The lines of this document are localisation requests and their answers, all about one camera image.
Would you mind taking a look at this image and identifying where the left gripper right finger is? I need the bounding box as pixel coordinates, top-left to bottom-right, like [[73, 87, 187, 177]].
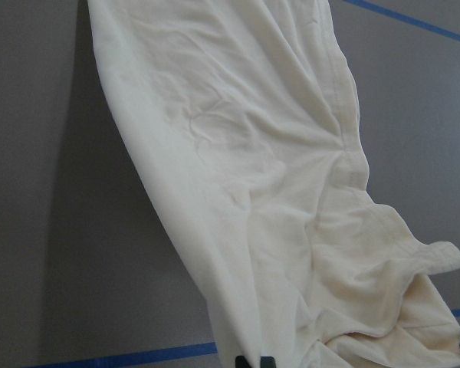
[[260, 356, 276, 368]]

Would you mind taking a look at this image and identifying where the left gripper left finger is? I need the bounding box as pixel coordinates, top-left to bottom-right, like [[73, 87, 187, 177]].
[[235, 355, 251, 368]]

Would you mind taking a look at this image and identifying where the beige long sleeve graphic shirt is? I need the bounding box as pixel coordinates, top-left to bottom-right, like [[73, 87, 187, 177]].
[[88, 1, 460, 367]]

